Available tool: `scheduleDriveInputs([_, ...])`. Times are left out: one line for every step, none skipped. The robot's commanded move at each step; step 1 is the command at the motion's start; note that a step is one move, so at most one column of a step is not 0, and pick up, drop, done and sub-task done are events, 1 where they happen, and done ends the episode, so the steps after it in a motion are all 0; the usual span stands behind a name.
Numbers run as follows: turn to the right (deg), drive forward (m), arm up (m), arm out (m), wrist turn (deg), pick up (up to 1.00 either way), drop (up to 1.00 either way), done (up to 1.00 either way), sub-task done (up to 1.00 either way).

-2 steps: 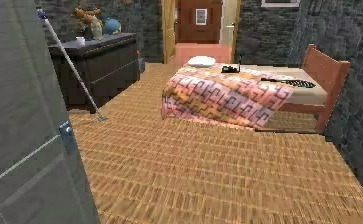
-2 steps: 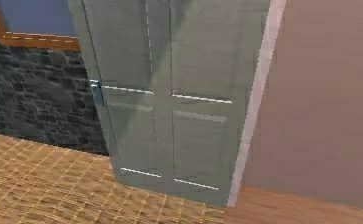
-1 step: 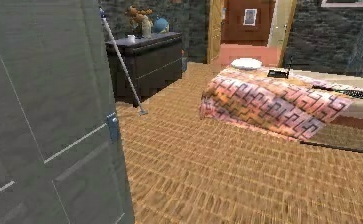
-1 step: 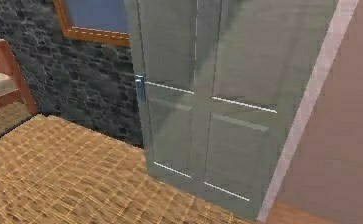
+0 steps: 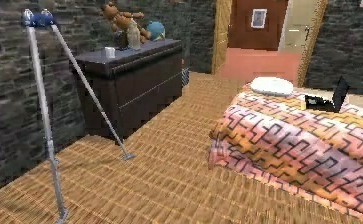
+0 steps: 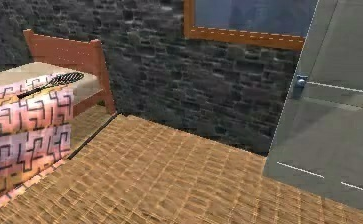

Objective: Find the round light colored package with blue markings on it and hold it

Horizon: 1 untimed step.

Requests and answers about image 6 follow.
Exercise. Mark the black tennis racket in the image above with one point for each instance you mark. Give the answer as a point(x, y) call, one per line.
point(60, 79)

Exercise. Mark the silver round door knob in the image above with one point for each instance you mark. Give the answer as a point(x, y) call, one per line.
point(301, 81)

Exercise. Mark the pink patterned bed cover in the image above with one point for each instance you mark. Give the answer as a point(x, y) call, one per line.
point(25, 130)

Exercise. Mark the brown wooden bed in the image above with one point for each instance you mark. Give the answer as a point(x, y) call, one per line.
point(65, 53)

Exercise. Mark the grey room door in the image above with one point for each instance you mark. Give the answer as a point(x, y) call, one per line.
point(329, 110)

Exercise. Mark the orange framed window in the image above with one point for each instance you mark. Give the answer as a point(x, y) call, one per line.
point(252, 20)

